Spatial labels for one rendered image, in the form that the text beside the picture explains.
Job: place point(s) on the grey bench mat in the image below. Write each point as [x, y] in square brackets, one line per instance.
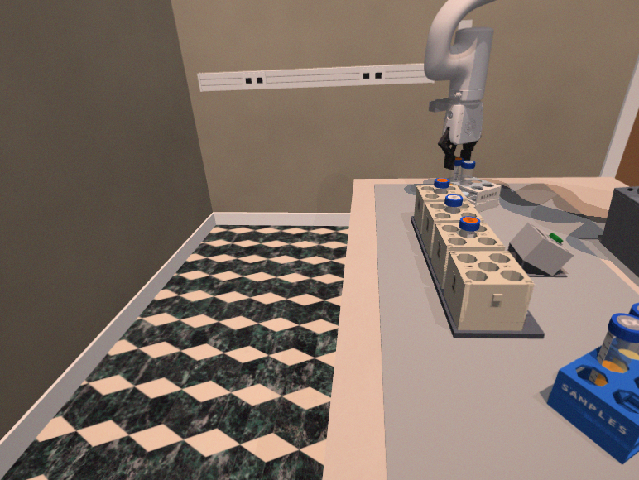
[476, 408]

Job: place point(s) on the blue tube rack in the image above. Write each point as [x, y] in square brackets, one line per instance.
[600, 411]

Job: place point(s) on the grey tube rack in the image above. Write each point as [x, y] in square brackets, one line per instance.
[484, 199]

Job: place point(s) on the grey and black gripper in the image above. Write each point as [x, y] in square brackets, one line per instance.
[463, 125]

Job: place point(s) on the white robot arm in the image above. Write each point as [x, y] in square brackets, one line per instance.
[465, 63]

